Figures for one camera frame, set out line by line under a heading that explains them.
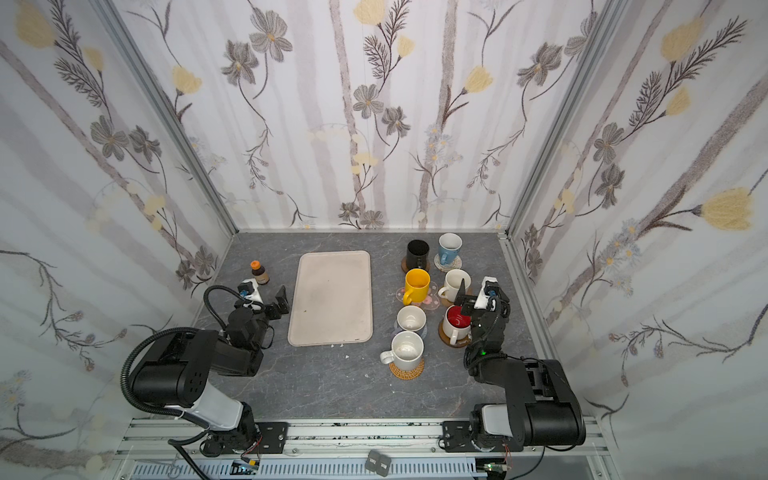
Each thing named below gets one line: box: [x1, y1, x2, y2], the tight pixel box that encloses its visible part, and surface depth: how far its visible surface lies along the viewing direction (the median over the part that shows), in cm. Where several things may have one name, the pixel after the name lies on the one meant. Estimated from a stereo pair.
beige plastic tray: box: [288, 250, 374, 347], surface depth 103 cm
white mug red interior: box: [443, 304, 472, 345], surface depth 88 cm
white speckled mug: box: [380, 330, 425, 371], surface depth 84 cm
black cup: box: [407, 239, 430, 271], surface depth 105 cm
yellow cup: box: [402, 268, 431, 306], surface depth 98 cm
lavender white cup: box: [396, 304, 427, 332], surface depth 90 cm
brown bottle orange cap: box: [250, 260, 270, 285], surface depth 102 cm
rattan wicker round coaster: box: [389, 358, 425, 380], surface depth 86 cm
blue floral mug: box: [438, 232, 463, 266], surface depth 106 cm
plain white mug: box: [438, 268, 472, 303], surface depth 97 cm
